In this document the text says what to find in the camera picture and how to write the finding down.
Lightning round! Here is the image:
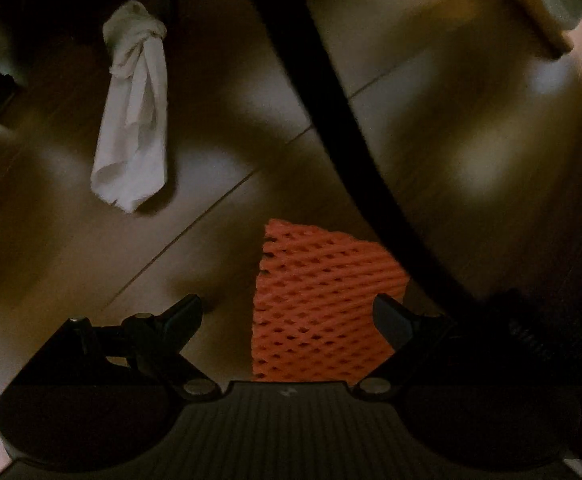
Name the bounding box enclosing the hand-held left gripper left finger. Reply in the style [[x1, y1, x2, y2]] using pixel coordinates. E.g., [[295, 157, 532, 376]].
[[41, 294, 225, 400]]

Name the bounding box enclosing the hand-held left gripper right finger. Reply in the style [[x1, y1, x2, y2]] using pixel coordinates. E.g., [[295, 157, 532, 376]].
[[353, 294, 472, 402]]

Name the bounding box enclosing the black bar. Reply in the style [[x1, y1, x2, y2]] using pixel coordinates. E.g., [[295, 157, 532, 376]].
[[241, 0, 474, 312]]

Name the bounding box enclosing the orange foam net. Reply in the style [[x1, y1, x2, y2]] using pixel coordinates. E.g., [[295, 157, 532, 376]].
[[251, 218, 410, 387]]

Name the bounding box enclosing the white crumpled tissue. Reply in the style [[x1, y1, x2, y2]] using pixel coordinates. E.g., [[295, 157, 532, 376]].
[[90, 0, 171, 215]]

